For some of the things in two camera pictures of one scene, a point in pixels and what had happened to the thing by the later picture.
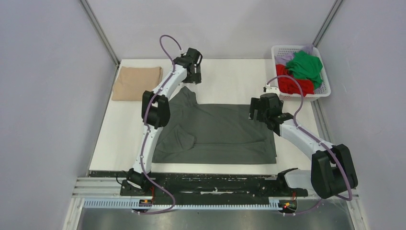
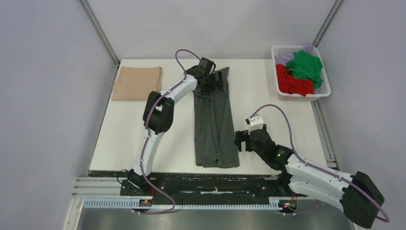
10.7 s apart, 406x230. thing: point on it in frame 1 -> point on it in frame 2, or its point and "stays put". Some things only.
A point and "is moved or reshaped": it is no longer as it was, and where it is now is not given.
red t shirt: (287, 85) stays put
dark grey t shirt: (212, 133) is moved or reshaped
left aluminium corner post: (100, 31) stays put
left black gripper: (196, 78) -> (219, 85)
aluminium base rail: (110, 189) stays put
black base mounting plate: (216, 185) stays put
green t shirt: (304, 66) stays put
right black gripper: (256, 104) -> (240, 136)
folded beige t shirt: (133, 81) stays put
